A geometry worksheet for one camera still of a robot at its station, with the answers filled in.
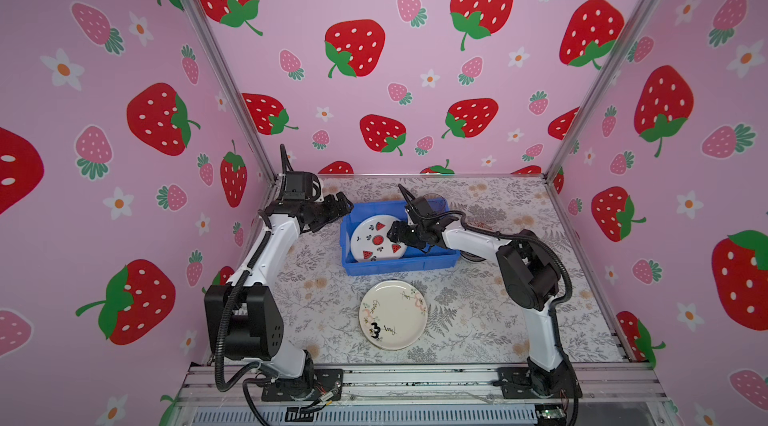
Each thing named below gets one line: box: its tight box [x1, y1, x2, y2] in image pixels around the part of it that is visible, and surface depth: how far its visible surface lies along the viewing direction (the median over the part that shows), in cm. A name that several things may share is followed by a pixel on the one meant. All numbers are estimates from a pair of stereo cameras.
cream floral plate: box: [358, 279, 428, 350], surface depth 86 cm
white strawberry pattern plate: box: [350, 214, 408, 262], surface depth 102 cm
